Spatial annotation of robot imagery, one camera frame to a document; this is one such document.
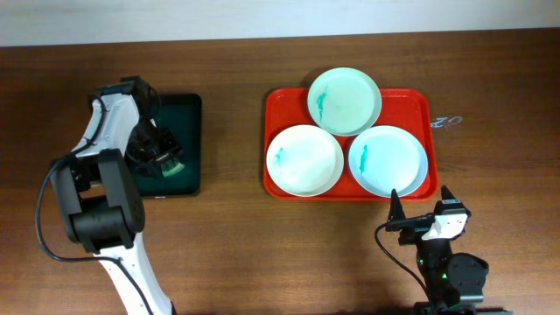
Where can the green dish sponge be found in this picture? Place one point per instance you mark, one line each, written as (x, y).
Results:
(171, 167)

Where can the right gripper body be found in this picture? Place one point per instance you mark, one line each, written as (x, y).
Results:
(414, 221)

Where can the mint green plate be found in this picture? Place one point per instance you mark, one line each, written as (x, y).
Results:
(344, 101)

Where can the black rectangular tray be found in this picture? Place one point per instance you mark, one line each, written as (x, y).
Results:
(182, 115)

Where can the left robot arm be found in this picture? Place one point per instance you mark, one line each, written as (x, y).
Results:
(100, 205)

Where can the white plate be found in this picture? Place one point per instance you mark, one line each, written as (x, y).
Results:
(304, 161)
(386, 159)

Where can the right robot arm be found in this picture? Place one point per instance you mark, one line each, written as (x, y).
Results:
(452, 282)

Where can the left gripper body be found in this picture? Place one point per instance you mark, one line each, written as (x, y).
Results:
(158, 154)

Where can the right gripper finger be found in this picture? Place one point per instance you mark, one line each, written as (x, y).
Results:
(446, 194)
(396, 212)

